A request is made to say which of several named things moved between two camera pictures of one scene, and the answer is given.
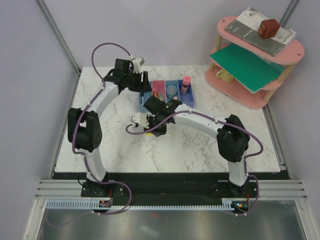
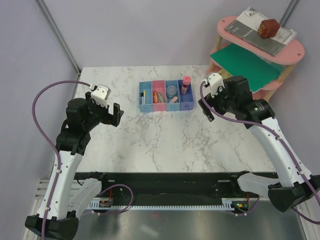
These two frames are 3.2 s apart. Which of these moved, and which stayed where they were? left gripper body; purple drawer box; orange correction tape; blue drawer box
Moved: left gripper body
Stayed: purple drawer box; orange correction tape; blue drawer box
